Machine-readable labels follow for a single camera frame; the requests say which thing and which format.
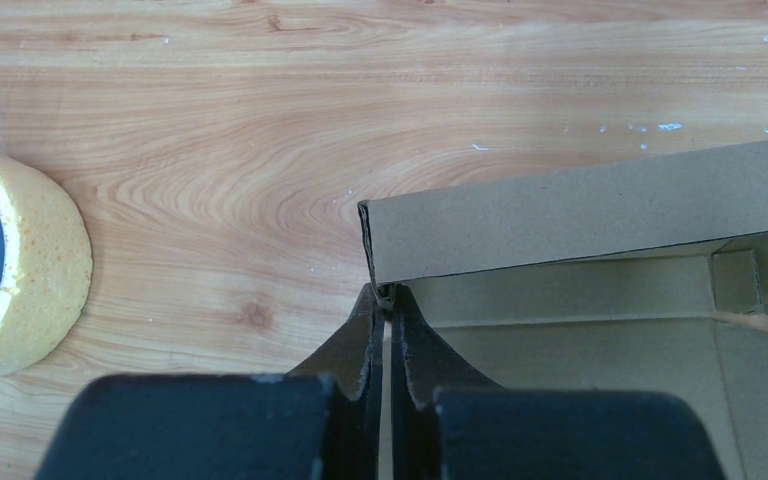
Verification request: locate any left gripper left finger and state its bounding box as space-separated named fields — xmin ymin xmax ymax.
xmin=37 ymin=285 xmax=384 ymax=479

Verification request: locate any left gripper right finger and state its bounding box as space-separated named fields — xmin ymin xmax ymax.
xmin=390 ymin=284 xmax=724 ymax=479

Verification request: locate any cardboard box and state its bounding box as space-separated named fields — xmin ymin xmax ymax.
xmin=358 ymin=140 xmax=768 ymax=479

